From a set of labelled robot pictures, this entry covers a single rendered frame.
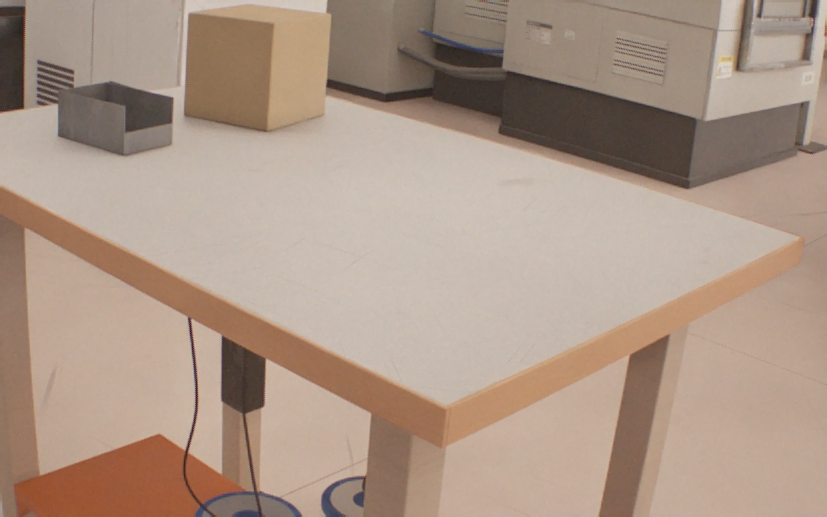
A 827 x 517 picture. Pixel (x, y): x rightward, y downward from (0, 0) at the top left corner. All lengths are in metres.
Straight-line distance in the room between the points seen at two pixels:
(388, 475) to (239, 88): 0.86
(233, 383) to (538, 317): 0.38
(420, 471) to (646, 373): 0.52
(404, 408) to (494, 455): 1.77
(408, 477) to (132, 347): 2.11
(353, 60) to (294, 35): 4.87
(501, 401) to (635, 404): 0.63
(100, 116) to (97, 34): 2.75
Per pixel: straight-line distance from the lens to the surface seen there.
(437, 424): 0.95
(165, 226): 1.34
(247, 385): 1.30
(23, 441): 1.97
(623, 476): 1.67
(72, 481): 2.00
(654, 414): 1.61
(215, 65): 1.86
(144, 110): 1.76
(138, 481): 1.99
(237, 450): 2.32
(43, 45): 4.83
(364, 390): 1.00
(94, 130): 1.70
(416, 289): 1.18
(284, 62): 1.82
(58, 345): 3.21
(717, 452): 2.93
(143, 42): 4.16
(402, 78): 6.61
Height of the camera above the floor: 1.34
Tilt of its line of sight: 20 degrees down
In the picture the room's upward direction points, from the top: 5 degrees clockwise
